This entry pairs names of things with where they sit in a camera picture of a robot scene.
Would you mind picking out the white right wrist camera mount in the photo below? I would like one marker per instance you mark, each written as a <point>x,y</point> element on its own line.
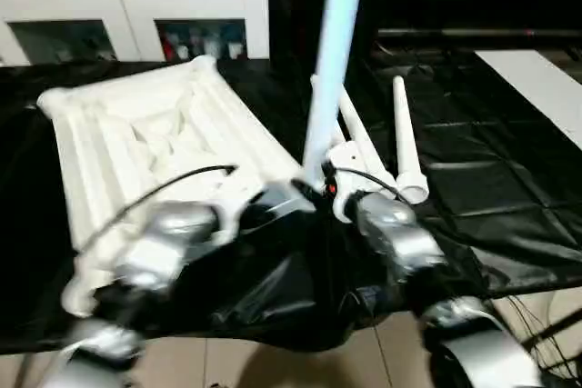
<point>346,179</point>

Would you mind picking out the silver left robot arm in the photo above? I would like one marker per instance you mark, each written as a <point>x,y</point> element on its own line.
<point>145,261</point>

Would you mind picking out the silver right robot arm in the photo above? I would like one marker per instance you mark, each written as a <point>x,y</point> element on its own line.
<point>409,252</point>

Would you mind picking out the white plastic table top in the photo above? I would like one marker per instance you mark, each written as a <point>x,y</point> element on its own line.
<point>127,134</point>

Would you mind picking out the white board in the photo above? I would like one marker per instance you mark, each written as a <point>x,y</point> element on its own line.
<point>541,88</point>

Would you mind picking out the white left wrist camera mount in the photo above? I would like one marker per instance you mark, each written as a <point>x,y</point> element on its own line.
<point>241,206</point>

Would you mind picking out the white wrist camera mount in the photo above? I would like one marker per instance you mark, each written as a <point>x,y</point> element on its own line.
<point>241,206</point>
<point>346,179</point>

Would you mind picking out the black plastic mat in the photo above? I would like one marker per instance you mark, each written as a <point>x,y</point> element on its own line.
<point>509,215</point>

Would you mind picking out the white plastic table leg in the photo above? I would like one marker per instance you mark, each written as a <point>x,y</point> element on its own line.
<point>406,143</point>
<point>324,97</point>
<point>364,143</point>
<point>332,61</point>

